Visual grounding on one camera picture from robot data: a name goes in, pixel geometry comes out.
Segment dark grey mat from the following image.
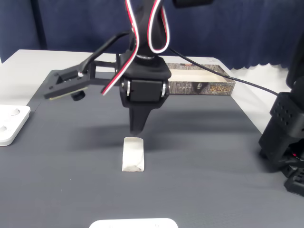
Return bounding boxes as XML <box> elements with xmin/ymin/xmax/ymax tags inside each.
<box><xmin>0</xmin><ymin>69</ymin><xmax>304</xmax><ymax>228</ymax></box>

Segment black camera cable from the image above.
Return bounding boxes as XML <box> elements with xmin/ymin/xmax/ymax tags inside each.
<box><xmin>79</xmin><ymin>32</ymin><xmax>280</xmax><ymax>97</ymax></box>

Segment patterned cardboard box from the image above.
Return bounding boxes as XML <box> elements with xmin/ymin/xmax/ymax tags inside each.
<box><xmin>165</xmin><ymin>63</ymin><xmax>236</xmax><ymax>96</ymax></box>

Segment white block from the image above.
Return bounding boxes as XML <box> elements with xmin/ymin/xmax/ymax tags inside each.
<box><xmin>121</xmin><ymin>136</ymin><xmax>145</xmax><ymax>172</ymax></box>

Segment red white servo cable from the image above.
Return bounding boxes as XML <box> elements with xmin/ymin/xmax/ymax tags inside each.
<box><xmin>101</xmin><ymin>0</ymin><xmax>172</xmax><ymax>96</ymax></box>

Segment black camera bracket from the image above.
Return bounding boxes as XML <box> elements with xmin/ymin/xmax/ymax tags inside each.
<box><xmin>44</xmin><ymin>59</ymin><xmax>119</xmax><ymax>102</ymax></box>

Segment dark blue curtain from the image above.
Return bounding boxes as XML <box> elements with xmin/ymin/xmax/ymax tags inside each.
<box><xmin>0</xmin><ymin>0</ymin><xmax>304</xmax><ymax>70</ymax></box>

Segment white device with round dimples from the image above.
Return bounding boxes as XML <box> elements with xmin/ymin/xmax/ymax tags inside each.
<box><xmin>89</xmin><ymin>218</ymin><xmax>179</xmax><ymax>228</ymax></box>
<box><xmin>0</xmin><ymin>104</ymin><xmax>31</xmax><ymax>147</ymax></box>

